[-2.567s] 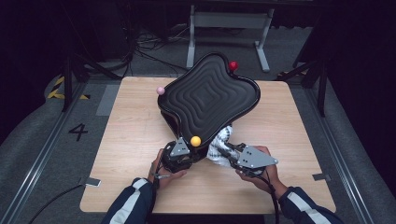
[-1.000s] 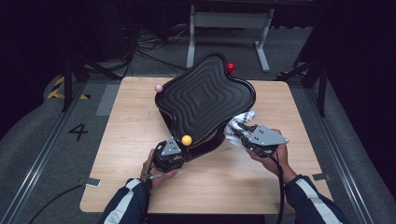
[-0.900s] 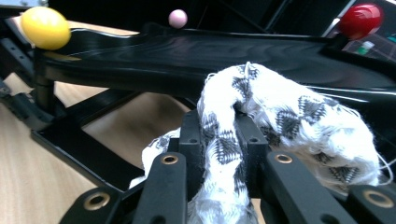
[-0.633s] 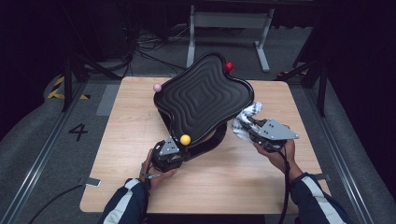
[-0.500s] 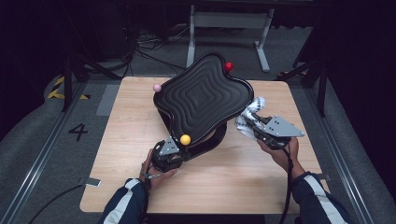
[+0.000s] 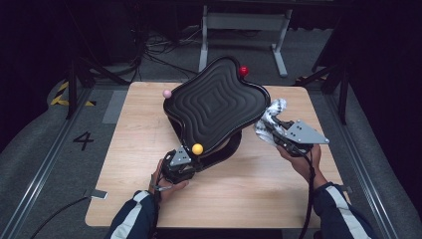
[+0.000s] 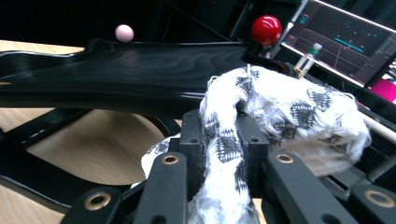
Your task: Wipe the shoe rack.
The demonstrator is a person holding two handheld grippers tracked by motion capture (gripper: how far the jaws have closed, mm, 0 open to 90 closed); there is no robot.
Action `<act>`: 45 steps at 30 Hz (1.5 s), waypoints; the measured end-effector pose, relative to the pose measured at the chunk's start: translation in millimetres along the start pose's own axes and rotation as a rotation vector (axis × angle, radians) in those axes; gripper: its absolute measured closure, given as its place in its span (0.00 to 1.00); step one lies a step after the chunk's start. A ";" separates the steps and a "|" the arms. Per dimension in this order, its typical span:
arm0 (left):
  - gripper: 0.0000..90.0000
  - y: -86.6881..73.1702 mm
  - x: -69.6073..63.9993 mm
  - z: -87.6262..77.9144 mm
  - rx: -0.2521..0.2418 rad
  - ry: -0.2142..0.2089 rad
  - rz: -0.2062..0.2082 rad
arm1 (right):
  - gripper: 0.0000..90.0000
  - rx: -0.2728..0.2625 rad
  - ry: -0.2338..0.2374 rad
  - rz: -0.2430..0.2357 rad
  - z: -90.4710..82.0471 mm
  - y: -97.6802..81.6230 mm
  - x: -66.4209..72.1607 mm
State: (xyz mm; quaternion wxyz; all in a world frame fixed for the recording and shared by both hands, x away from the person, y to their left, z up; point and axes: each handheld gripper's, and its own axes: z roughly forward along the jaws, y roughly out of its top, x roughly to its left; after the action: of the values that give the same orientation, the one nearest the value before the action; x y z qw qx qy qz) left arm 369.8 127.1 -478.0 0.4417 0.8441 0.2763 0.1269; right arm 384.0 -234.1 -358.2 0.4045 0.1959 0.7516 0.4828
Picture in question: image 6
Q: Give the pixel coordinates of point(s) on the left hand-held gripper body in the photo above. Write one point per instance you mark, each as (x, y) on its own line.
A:
(180, 159)

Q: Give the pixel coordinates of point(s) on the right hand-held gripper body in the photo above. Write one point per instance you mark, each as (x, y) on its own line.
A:
(303, 134)

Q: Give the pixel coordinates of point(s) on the white black patterned cloth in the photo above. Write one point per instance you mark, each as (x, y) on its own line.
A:
(277, 106)

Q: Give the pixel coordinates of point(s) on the black wavy tray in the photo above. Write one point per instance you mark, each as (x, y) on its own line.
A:
(212, 106)

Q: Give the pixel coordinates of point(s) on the person's right hand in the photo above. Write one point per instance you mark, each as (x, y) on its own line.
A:
(308, 166)

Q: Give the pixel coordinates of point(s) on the person's left hand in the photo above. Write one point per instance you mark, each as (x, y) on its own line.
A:
(161, 191)

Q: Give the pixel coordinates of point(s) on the black tripod stand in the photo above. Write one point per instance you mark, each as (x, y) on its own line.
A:
(71, 86)
(343, 89)

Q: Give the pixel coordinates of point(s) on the yellow black floor tape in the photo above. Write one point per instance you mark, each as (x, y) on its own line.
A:
(59, 99)

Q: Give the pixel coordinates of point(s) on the metal floor rail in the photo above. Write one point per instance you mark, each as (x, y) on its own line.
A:
(46, 167)
(361, 166)

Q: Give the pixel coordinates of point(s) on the grey metal frame stand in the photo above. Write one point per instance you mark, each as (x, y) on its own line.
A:
(245, 20)

